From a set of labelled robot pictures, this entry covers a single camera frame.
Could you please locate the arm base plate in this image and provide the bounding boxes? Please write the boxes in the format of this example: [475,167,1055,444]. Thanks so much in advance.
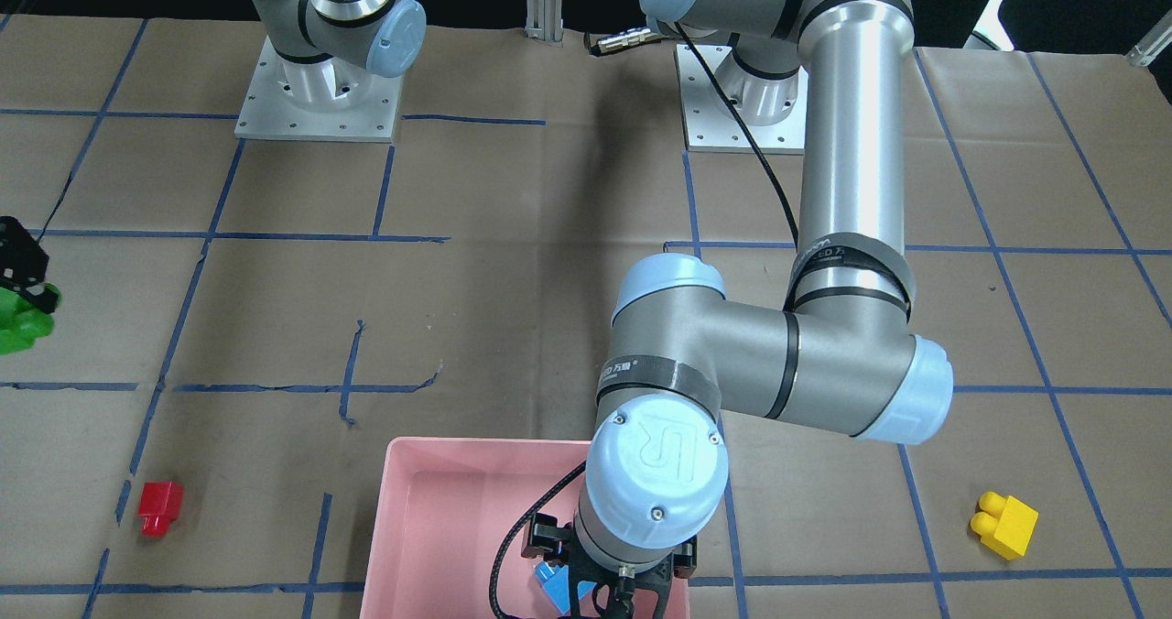
[234,38,406,144]
[677,45,809,156]

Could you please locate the left gripper braided cable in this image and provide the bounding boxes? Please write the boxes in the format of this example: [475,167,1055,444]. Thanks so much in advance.
[490,461,590,619]

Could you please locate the red toy block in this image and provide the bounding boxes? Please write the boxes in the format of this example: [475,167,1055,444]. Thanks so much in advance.
[136,481,185,538]

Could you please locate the green toy block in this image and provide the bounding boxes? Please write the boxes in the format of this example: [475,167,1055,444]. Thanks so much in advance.
[1,284,55,355]

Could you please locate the aluminium frame post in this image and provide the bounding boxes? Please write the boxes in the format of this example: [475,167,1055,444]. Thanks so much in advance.
[524,0,564,46]

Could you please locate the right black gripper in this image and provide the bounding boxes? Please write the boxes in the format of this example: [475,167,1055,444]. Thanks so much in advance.
[1,217,61,314]

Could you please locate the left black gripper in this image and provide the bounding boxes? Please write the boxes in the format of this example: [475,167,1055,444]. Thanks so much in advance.
[522,512,699,618]

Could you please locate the blue toy block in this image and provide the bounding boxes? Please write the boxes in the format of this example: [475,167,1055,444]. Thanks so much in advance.
[533,562,572,615]

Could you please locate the silver cable connector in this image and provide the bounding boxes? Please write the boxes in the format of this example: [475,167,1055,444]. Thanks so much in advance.
[582,26,663,59]

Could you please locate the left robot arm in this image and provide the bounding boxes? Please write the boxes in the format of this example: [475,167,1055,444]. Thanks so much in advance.
[488,0,953,618]

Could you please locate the yellow toy block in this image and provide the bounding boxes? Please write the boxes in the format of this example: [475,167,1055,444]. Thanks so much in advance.
[970,491,1040,560]

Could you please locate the pink plastic box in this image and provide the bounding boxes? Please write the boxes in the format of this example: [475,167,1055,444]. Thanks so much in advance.
[359,437,691,619]

